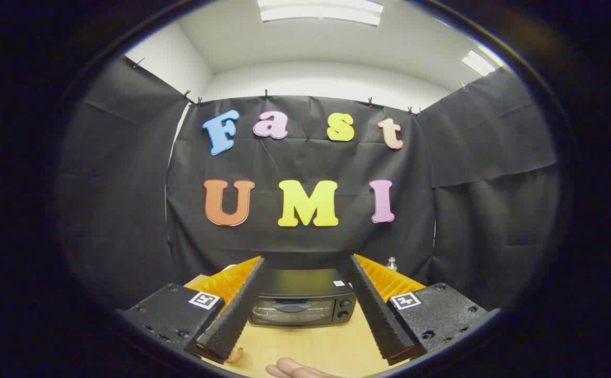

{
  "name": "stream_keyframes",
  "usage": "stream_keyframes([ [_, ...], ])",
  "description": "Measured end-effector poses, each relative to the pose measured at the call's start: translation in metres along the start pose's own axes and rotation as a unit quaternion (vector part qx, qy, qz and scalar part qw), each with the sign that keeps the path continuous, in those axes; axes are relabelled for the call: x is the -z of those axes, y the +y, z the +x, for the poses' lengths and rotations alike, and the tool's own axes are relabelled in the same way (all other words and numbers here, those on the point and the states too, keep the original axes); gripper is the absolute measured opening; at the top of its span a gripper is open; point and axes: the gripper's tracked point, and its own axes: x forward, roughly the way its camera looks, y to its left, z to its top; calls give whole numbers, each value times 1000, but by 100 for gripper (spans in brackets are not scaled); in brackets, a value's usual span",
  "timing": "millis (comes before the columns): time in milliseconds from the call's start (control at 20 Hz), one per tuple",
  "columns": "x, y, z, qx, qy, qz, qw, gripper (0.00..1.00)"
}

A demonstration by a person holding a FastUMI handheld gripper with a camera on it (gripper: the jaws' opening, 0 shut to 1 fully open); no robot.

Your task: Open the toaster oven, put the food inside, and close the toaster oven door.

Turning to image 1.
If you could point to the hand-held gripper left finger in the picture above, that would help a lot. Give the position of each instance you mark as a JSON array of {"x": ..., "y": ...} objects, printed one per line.
[{"x": 234, "y": 312}]

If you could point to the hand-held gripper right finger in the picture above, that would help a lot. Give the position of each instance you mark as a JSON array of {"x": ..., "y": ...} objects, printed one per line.
[{"x": 376, "y": 312}]

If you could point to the black toaster oven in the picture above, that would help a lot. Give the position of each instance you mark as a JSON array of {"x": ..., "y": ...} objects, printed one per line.
[{"x": 300, "y": 283}]

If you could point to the green label drink bottle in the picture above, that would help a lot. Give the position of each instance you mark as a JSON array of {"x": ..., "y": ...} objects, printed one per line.
[{"x": 391, "y": 264}]

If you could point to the small ceiling light panel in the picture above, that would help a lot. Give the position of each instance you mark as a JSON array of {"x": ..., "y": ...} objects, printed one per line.
[{"x": 477, "y": 63}]

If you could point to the large ceiling light panel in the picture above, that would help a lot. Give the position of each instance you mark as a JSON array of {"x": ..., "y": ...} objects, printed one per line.
[{"x": 320, "y": 11}]

